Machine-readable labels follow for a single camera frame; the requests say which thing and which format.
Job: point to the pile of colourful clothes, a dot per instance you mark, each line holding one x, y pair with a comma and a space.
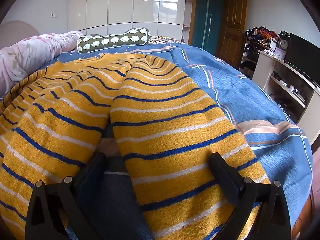
261, 33

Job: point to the small pink desk calendar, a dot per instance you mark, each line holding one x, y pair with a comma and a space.
279, 53

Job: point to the brown patterned bed sheet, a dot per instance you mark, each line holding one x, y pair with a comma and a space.
165, 40

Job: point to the blue plaid bedspread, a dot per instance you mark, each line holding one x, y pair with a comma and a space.
250, 100

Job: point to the pink floral blanket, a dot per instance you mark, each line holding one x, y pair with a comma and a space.
30, 52

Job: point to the wooden door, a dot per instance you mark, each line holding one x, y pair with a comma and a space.
233, 27

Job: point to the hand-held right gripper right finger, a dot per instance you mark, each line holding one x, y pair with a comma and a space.
226, 172

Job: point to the dark shoe rack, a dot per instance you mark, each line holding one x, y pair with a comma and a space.
248, 57

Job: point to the teal sliding door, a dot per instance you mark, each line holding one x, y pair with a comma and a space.
208, 17

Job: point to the green patterned bolster pillow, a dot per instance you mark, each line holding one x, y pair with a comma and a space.
112, 40

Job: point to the black television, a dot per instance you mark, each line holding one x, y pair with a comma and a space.
302, 52

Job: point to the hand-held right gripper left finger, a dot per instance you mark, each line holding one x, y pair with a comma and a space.
91, 177

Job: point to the white glossy wardrobe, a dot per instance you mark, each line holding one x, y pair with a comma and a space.
125, 2

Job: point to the black ornate table clock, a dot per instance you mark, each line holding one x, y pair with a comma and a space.
283, 42

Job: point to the yellow striped sweater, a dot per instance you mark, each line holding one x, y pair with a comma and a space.
162, 130

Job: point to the white television cabinet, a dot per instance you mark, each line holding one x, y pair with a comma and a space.
262, 67

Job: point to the beige padded headboard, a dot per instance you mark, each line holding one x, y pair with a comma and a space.
15, 30

